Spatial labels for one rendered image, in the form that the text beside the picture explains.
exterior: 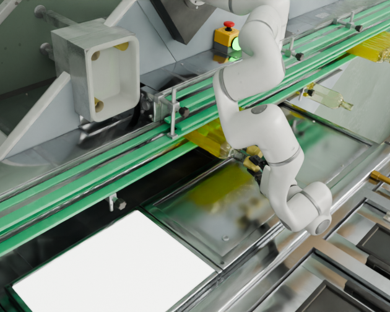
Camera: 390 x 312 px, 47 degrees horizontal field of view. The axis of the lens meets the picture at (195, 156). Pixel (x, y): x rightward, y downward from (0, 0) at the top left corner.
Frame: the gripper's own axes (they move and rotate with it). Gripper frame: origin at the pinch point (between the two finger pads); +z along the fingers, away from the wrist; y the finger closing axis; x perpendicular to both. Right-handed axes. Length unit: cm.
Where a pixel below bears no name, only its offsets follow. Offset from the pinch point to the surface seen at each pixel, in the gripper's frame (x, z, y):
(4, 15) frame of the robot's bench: 48, 89, 22
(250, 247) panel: 12.7, -17.3, -12.3
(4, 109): 54, 90, -16
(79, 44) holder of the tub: 41, 30, 33
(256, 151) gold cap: -3.6, 4.5, 1.4
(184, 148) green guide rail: 12.3, 20.7, -3.3
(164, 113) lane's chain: 16.6, 27.3, 7.4
